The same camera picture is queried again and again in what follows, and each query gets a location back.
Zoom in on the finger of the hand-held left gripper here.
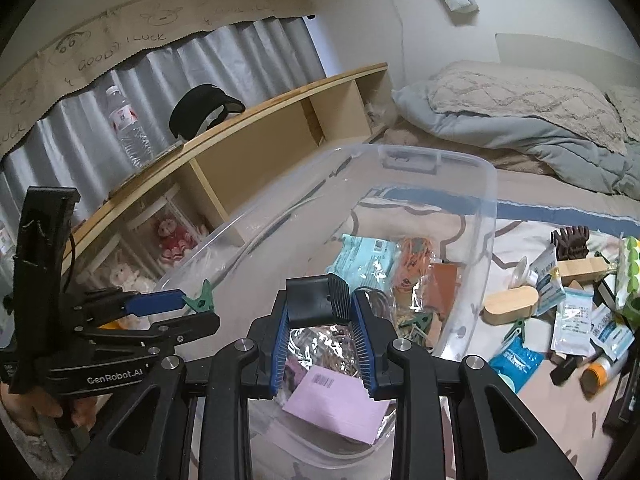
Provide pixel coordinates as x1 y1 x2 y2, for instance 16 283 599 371
75 290 184 329
82 312 222 359

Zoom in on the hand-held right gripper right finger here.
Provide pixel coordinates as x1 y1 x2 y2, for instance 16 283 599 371
349 290 583 480

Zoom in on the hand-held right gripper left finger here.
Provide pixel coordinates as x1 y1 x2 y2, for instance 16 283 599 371
75 290 292 480

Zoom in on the pink card packet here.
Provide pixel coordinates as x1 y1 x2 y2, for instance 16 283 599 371
282 365 397 446

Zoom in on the black ribbed case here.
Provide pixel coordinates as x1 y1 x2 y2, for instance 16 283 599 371
284 273 354 327

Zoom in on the orange cord necklace bag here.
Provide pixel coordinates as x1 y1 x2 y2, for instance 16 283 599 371
394 236 452 292

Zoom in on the clear plastic storage box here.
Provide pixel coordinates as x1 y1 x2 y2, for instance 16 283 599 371
150 143 499 467

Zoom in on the person's left forearm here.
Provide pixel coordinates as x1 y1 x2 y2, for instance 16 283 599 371
0 409 52 480

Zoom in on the person's left hand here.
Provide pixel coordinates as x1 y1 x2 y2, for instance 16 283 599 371
0 387 99 431

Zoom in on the white plush toy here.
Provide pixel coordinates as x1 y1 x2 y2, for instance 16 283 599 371
107 254 157 292

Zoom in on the red plush doll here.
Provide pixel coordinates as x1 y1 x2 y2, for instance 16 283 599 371
154 216 194 262

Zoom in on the pale teal packet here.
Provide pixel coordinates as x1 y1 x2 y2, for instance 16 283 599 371
324 233 402 292

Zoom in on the blue snack packet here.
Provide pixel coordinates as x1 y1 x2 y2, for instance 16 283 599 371
487 346 544 394

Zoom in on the wooden block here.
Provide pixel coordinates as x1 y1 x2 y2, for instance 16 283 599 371
557 257 609 282
482 284 539 329

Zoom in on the clear water bottle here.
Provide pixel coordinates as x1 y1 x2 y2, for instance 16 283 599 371
104 84 154 169

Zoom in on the clear plastic piece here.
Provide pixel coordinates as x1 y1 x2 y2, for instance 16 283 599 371
509 257 534 289

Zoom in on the blue white packet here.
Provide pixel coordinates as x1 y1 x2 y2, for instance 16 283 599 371
529 244 567 312
589 304 637 362

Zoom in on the black cap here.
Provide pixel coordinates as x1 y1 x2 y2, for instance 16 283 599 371
168 83 247 139

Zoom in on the dark lipstick tube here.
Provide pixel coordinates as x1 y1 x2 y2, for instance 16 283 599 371
549 354 582 387

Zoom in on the wooden shelf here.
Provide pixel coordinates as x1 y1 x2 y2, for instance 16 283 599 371
69 62 392 287

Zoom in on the white face mask packet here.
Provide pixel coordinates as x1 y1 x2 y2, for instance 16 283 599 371
549 292 597 354

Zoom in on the brown hair claw clip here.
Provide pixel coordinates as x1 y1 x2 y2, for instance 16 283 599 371
549 226 592 262

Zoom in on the grey curtain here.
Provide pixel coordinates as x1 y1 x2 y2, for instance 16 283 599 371
0 14 327 242

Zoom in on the white bottle orange cap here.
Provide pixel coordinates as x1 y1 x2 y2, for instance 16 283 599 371
579 351 629 392

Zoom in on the black cardboard box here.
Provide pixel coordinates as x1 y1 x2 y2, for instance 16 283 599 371
602 359 640 432

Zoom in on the grey blanket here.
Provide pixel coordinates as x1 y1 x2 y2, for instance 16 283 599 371
392 81 640 194

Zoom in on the green dotted tissue pack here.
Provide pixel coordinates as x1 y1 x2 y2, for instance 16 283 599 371
617 236 640 332

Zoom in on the beige quilted pillow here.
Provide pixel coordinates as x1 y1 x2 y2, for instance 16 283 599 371
604 84 640 142
427 59 629 154

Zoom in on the white headboard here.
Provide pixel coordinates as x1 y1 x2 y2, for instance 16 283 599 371
494 33 632 82

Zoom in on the bagged peacock feather necklace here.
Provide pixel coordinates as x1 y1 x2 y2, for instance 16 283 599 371
284 324 362 377

